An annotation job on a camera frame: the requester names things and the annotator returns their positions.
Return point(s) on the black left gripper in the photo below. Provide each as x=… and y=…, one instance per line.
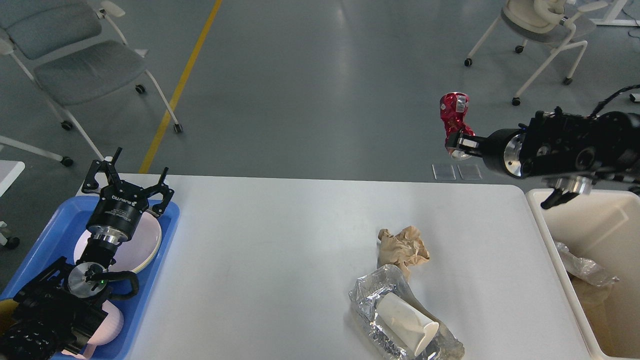
x=116, y=215

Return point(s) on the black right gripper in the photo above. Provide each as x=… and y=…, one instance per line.
x=500, y=151

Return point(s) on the crushed red soda can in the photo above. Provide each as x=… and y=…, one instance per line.
x=452, y=111

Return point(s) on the brown paper ball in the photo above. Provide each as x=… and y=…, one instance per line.
x=404, y=249

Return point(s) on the foil container back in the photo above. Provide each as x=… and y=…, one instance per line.
x=583, y=268

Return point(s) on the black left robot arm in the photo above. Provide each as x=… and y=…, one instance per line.
x=84, y=284

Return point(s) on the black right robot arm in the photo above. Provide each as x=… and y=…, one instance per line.
x=570, y=152

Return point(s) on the clear floor plate right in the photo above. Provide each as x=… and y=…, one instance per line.
x=469, y=172

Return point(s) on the clear floor plate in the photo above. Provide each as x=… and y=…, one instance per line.
x=444, y=172
x=469, y=172

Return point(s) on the clear floor plate left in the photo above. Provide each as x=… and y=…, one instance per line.
x=444, y=172

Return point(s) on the pink ceramic plate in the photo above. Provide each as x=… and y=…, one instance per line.
x=132, y=255

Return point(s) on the white chair base leg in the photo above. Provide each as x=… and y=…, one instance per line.
x=64, y=160

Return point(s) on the blue plastic tray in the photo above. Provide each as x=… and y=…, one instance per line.
x=59, y=238

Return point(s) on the white side table corner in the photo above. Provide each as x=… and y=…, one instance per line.
x=9, y=172

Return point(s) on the pink ribbed mug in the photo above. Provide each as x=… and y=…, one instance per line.
x=108, y=330

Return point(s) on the white office chair left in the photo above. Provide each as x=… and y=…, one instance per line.
x=37, y=28

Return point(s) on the white office chair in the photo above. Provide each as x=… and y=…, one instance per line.
x=37, y=28
x=557, y=24

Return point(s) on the white office chair right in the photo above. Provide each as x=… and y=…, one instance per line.
x=557, y=24

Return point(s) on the beige plastic bin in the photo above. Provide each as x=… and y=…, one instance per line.
x=603, y=226

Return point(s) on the teal mug yellow inside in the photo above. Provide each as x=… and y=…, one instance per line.
x=7, y=309

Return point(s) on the foil tray front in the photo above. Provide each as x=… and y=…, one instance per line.
x=364, y=296

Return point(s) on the white paper cup lying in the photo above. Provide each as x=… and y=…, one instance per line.
x=411, y=326

